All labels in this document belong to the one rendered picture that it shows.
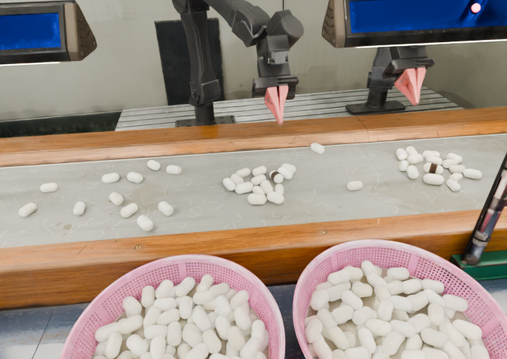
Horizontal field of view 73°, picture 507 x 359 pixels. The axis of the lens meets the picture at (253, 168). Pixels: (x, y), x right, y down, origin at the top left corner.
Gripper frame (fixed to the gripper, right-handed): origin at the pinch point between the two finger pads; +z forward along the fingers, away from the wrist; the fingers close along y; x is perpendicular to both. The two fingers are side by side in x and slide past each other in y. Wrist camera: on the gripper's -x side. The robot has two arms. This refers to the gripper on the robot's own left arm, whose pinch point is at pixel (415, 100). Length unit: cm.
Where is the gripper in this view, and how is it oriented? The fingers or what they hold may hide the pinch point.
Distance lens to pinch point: 89.6
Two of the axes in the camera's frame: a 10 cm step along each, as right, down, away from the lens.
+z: 0.9, 9.5, -2.9
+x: -0.3, 2.9, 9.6
